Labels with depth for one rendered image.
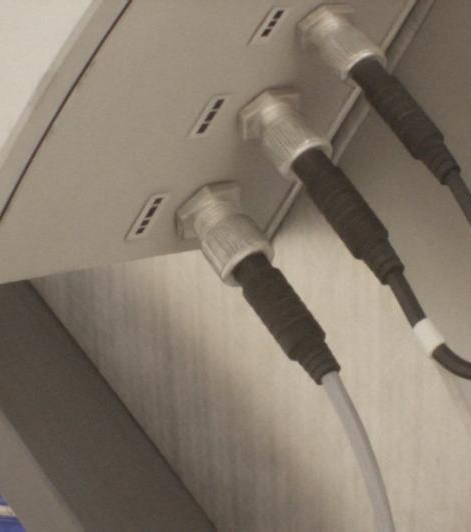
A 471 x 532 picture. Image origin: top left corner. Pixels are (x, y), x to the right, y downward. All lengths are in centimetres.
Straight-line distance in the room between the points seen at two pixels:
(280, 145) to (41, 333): 15
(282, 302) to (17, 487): 12
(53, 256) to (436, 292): 10
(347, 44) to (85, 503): 18
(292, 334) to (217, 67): 7
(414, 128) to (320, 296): 10
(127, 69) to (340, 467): 15
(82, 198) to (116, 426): 13
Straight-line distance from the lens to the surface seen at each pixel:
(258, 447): 90
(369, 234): 81
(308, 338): 83
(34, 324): 96
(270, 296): 84
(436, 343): 80
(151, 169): 83
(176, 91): 81
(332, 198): 82
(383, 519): 82
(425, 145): 79
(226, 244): 84
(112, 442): 93
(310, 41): 81
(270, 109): 83
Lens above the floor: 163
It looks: 8 degrees down
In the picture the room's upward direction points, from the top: 3 degrees counter-clockwise
